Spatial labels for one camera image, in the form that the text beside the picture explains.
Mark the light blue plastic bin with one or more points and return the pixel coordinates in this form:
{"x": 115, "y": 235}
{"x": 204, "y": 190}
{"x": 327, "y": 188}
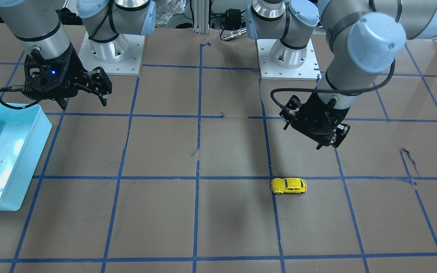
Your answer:
{"x": 23, "y": 135}

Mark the aluminium frame post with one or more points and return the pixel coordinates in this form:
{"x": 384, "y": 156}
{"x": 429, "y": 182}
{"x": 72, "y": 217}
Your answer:
{"x": 201, "y": 16}

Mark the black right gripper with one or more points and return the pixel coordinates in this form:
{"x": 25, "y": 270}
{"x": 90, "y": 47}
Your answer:
{"x": 75, "y": 68}

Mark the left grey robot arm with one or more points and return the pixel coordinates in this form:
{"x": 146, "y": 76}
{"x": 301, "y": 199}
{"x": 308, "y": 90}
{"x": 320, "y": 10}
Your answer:
{"x": 365, "y": 36}

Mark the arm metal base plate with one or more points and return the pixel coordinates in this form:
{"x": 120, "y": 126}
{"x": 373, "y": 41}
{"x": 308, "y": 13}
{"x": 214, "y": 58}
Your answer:
{"x": 277, "y": 62}
{"x": 122, "y": 56}

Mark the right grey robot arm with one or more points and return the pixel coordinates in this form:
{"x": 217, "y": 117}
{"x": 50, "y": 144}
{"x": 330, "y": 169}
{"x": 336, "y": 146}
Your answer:
{"x": 37, "y": 26}

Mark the silver metal connector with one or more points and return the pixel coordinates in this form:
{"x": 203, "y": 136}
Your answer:
{"x": 233, "y": 34}

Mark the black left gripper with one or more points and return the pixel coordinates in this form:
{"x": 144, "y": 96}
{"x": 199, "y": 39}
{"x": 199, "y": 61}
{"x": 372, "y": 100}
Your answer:
{"x": 308, "y": 107}

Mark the yellow toy beetle car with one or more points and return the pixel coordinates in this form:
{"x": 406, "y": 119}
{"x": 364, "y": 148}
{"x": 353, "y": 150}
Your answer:
{"x": 288, "y": 185}

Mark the black power adapter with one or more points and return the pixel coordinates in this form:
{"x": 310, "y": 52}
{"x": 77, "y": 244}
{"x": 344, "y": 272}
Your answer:
{"x": 233, "y": 19}

